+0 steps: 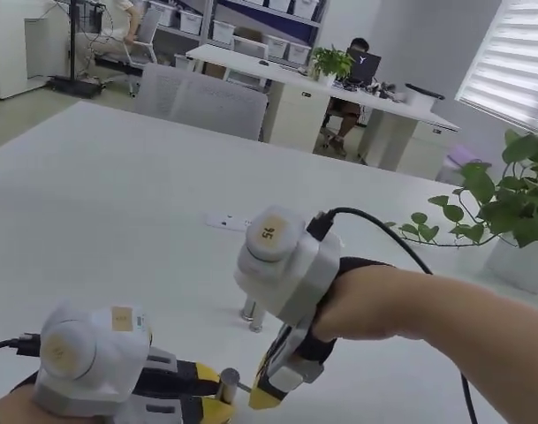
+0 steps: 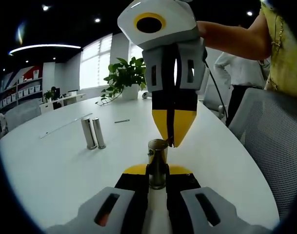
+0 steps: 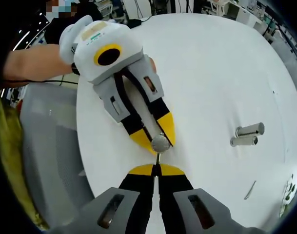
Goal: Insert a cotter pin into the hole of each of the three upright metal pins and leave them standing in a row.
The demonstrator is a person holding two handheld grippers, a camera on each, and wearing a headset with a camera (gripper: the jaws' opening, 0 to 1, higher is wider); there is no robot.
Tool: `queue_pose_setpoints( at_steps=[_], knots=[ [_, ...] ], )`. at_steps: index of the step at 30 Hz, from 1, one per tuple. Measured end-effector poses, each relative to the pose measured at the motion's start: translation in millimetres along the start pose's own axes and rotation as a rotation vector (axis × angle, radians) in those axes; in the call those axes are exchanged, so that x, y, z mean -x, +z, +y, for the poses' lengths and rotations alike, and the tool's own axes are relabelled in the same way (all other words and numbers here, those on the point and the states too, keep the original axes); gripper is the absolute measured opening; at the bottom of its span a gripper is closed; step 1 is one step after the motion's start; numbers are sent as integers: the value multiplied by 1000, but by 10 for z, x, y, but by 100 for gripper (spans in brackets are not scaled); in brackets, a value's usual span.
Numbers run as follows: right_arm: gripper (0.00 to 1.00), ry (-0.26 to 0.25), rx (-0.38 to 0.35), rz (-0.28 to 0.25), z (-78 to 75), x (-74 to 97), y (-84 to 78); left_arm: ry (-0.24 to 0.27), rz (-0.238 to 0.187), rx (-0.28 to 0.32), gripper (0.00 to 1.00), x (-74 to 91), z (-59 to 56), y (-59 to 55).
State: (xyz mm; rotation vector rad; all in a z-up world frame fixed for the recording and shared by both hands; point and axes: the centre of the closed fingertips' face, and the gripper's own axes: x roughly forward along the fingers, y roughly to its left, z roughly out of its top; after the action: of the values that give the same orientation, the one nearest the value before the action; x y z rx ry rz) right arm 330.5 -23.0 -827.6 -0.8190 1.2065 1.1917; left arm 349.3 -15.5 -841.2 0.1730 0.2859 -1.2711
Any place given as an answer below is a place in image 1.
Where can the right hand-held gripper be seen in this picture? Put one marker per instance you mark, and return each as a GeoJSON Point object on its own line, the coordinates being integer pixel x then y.
{"type": "Point", "coordinates": [286, 274]}

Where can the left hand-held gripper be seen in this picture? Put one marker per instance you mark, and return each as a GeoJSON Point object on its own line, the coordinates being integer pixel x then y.
{"type": "Point", "coordinates": [96, 353]}

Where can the thin metal cotter pin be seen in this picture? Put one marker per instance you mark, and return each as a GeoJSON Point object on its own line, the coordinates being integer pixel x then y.
{"type": "Point", "coordinates": [245, 388]}

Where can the person's right forearm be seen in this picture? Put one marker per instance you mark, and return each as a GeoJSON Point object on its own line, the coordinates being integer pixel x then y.
{"type": "Point", "coordinates": [449, 309]}

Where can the person's right hand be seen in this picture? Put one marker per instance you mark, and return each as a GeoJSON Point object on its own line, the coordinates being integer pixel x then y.
{"type": "Point", "coordinates": [339, 318]}

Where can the person's left hand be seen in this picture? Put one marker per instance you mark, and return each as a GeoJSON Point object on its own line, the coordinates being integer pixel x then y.
{"type": "Point", "coordinates": [17, 411]}

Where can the white power strip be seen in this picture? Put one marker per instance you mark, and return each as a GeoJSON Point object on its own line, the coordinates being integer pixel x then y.
{"type": "Point", "coordinates": [220, 220]}

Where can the white office desk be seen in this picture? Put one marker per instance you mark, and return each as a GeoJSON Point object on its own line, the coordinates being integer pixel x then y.
{"type": "Point", "coordinates": [295, 101]}

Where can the grey mesh office chair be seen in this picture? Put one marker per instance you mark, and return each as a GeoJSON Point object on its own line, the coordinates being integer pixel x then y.
{"type": "Point", "coordinates": [206, 106]}

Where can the green plant in white pot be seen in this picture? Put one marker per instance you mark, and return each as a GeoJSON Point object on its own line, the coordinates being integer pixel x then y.
{"type": "Point", "coordinates": [511, 207]}

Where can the small green desk plant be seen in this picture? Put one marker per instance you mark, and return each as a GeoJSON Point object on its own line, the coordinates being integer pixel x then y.
{"type": "Point", "coordinates": [332, 62]}

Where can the black laptop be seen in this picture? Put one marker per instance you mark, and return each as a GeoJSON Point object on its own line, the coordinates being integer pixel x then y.
{"type": "Point", "coordinates": [365, 66]}

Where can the black stand on wheels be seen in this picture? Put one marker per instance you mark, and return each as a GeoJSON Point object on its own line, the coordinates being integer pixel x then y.
{"type": "Point", "coordinates": [76, 66]}

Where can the shelf with white boxes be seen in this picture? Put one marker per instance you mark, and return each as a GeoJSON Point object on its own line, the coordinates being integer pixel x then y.
{"type": "Point", "coordinates": [246, 26]}

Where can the white cabinet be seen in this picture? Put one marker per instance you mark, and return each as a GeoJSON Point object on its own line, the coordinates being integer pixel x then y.
{"type": "Point", "coordinates": [12, 48]}

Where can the white window blinds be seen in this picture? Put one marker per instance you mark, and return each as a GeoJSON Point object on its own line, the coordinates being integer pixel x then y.
{"type": "Point", "coordinates": [511, 62]}

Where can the white frame office chair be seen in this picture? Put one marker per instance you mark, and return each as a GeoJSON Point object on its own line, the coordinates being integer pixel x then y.
{"type": "Point", "coordinates": [142, 48]}

